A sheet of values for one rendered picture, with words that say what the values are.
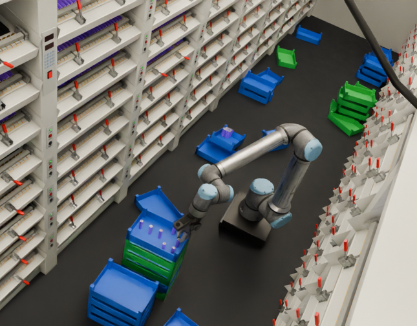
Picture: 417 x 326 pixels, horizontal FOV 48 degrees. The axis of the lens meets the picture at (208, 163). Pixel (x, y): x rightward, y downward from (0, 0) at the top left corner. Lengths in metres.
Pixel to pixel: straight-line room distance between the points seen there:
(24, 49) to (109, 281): 1.33
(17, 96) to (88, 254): 1.37
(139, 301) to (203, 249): 0.74
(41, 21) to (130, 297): 1.46
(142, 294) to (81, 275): 0.48
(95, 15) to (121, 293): 1.40
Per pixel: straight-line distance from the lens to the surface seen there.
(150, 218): 2.68
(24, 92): 1.92
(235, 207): 3.24
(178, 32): 2.87
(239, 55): 4.38
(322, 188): 3.89
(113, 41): 2.29
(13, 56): 1.78
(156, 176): 3.48
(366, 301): 1.02
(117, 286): 2.60
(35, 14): 1.79
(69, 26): 1.97
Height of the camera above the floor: 2.47
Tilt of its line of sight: 42 degrees down
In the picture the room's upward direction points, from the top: 17 degrees clockwise
